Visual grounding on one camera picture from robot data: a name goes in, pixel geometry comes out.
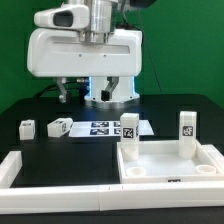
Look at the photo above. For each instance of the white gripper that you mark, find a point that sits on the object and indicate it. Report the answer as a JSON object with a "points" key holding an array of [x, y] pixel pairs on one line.
{"points": [[59, 53]]}

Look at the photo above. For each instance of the white square table top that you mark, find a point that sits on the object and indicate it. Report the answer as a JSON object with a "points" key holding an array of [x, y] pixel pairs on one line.
{"points": [[159, 162]]}

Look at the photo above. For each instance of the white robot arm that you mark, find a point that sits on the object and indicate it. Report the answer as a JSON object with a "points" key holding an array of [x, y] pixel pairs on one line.
{"points": [[80, 39]]}

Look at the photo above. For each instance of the white fiducial marker sheet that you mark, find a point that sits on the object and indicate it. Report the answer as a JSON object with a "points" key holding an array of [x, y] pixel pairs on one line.
{"points": [[105, 128]]}

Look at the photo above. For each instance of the white U-shaped obstacle fence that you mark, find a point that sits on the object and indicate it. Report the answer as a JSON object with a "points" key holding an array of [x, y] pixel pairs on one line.
{"points": [[101, 197]]}

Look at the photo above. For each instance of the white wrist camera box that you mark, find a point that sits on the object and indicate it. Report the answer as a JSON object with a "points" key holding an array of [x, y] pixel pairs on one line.
{"points": [[68, 16]]}

